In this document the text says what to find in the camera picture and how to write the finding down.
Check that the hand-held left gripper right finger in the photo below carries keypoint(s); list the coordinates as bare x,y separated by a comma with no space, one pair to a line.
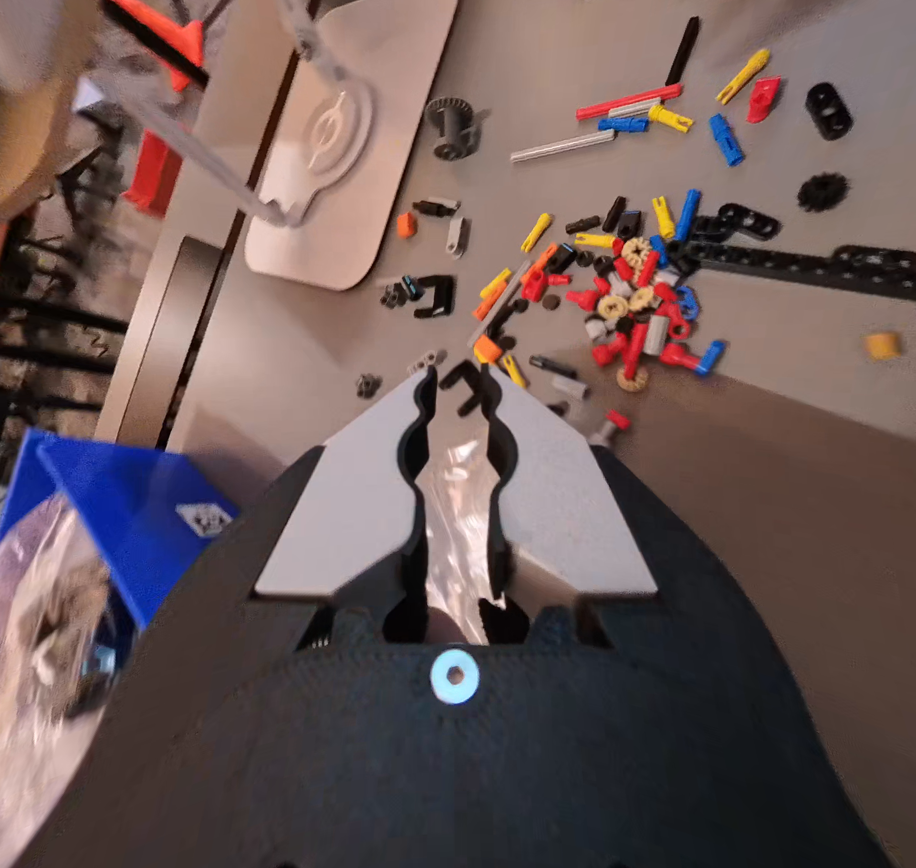
572,524

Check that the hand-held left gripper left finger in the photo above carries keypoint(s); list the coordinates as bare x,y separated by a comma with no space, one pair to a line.
336,524

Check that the black forked lego bracket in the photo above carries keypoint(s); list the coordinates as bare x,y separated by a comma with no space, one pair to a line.
469,371

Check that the black lego link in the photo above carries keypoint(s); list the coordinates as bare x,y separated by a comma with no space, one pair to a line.
830,111

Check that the grey lego connector red pin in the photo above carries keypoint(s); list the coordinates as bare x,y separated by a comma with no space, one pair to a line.
608,430

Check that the black lego axle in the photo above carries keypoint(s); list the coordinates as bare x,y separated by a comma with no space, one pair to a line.
683,49

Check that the red lego axle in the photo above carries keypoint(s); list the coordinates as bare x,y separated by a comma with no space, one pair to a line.
615,105

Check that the dark grey double lego connector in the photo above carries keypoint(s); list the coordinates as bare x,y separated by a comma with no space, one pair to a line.
367,386

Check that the short grey lego axle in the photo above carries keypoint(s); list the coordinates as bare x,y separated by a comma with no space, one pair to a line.
644,107

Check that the blue lego pin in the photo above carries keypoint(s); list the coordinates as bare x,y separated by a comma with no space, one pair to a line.
726,140
622,125

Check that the short yellow lego pin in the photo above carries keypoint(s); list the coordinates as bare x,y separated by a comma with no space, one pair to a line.
669,118

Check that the long yellow ridged lego pin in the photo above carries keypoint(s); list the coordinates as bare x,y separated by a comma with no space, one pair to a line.
744,76

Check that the long grey lego axle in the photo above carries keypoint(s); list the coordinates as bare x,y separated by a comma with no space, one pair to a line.
562,147

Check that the dark grey lego differential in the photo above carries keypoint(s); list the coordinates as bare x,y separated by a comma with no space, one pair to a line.
451,127

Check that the red lego piece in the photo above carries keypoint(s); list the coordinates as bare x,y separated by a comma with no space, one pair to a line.
764,99

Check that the pile of loose lego pieces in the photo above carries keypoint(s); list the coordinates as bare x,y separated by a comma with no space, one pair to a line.
630,310

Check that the black double lego connector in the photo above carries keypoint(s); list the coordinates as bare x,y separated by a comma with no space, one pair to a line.
397,292

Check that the short grey lego bar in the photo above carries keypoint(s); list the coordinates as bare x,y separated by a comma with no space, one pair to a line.
451,203

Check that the black lego pin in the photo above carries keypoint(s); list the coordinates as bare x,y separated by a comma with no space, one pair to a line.
429,208

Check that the short black lego beam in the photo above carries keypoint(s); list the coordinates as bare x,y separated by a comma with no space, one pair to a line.
744,218

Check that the light grey lego connector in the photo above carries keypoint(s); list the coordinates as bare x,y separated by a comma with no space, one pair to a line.
458,238

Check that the small orange lego piece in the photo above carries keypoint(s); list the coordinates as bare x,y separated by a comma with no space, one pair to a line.
406,225

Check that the black lego gear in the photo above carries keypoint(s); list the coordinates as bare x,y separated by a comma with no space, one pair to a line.
812,192

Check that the clear bags of lego parts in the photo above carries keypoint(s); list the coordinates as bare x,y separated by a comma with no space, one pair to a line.
43,632

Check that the yellow round lego piece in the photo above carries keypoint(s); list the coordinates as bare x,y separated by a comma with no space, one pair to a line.
882,346

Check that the long black lego beam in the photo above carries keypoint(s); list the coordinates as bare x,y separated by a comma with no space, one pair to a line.
823,267

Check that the clear empty plastic bag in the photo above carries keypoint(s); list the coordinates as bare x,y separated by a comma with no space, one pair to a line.
458,524

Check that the blue plastic bin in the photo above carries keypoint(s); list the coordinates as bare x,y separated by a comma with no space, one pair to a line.
129,510

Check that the grey metal panel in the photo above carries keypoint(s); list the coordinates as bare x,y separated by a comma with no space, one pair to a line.
164,324

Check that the clear acrylic stand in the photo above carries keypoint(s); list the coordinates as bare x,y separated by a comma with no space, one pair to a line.
336,124

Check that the red plastic bin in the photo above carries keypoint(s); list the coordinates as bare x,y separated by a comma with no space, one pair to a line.
154,174

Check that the black lego u bracket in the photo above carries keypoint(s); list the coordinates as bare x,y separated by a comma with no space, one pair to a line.
447,296

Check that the silver stand base plate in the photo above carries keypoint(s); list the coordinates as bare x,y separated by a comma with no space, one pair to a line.
322,253

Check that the red and black bracket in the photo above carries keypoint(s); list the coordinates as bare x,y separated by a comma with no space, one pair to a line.
190,45

